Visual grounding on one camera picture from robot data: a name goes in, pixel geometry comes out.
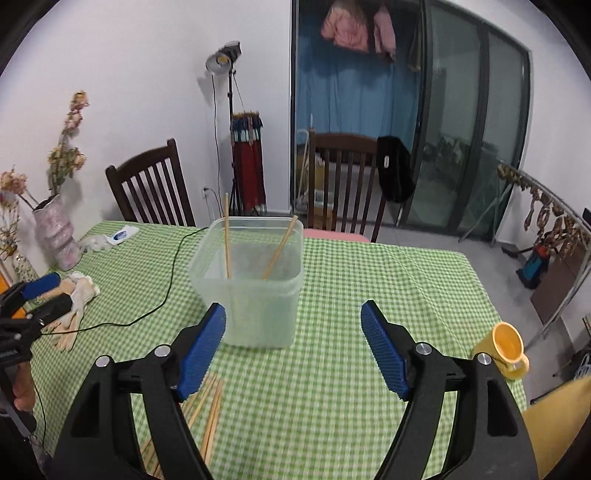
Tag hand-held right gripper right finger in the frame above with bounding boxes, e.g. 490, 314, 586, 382
360, 300, 539, 480

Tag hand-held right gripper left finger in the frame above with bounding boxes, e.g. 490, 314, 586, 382
53, 302, 227, 480

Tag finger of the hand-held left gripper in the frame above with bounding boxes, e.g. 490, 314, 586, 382
18, 295, 74, 333
0, 272, 62, 319

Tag pile of wooden chopsticks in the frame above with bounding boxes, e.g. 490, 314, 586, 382
137, 374, 225, 480

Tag translucent plastic container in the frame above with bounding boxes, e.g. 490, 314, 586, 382
188, 215, 305, 350

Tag light bamboo chopstick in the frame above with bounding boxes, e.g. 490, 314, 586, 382
262, 215, 300, 281
223, 194, 231, 280

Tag person's left hand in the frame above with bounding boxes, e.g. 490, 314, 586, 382
13, 362, 37, 412

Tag white knit work glove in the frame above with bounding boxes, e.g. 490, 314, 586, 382
68, 272, 101, 319
50, 309, 86, 352

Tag pink patterned vase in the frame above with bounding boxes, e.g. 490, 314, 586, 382
32, 194, 81, 272

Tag green checkered tablecloth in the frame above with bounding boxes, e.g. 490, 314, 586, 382
16, 220, 527, 480

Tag dried flower stems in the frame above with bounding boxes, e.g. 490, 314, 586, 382
0, 168, 40, 259
47, 90, 89, 197

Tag yellow cup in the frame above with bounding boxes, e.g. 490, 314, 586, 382
472, 322, 530, 380

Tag pink seat cushion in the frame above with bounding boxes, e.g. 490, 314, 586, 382
302, 227, 370, 243

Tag dark wooden chair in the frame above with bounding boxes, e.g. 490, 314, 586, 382
307, 130, 389, 243
105, 138, 197, 228

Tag blue and orange appliance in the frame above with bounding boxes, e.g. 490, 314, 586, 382
516, 242, 552, 289

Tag black bag on chair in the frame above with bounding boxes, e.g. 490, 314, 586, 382
376, 135, 416, 203

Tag brown board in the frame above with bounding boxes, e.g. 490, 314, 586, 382
530, 249, 585, 324

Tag red fabric rack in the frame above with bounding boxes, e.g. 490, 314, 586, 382
229, 111, 267, 215

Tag row of hanging dried meat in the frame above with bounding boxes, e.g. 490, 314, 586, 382
496, 161, 591, 261

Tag sliding glass door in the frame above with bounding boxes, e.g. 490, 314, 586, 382
399, 0, 532, 232

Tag metal drying rack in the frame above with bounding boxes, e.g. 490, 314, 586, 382
458, 158, 591, 352

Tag blue curtain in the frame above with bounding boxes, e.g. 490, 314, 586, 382
295, 34, 423, 139

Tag studio light on stand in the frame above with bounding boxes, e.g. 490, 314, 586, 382
204, 41, 269, 217

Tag small pink jacket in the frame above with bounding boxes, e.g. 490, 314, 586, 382
373, 4, 397, 61

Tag large pink jacket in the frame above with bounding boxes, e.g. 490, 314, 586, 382
321, 0, 370, 51

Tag black cable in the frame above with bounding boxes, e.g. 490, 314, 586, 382
39, 225, 211, 335

